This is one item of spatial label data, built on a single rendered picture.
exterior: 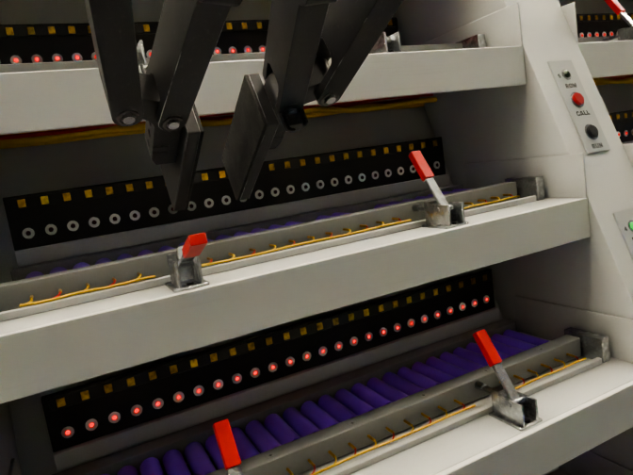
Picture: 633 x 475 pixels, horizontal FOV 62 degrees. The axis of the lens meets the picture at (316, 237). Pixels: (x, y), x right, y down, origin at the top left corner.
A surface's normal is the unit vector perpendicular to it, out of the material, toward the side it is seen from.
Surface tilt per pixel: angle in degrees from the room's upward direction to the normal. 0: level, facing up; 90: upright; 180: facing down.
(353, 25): 89
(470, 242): 111
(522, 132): 90
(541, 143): 90
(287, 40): 92
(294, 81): 171
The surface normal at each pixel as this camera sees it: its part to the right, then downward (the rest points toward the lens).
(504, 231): 0.44, 0.06
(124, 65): 0.35, 0.88
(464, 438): -0.15, -0.98
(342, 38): -0.85, 0.15
